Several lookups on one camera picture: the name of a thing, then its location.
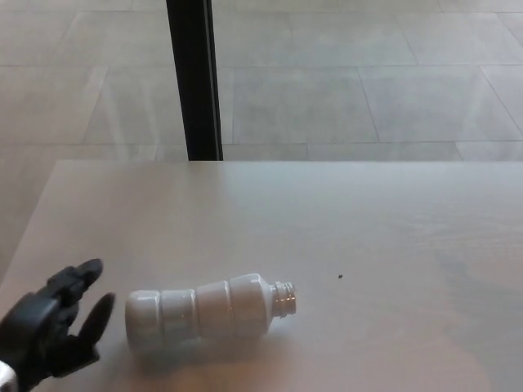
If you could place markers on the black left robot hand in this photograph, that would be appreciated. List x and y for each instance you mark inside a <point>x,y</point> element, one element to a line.
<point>45,335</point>

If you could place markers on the white plastic bottle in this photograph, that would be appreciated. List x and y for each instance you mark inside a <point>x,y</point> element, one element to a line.
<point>204,306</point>

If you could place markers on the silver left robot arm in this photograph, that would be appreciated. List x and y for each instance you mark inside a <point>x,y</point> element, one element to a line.
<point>6,375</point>

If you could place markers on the black vertical window frame post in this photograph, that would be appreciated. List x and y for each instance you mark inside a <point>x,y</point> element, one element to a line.
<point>194,81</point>

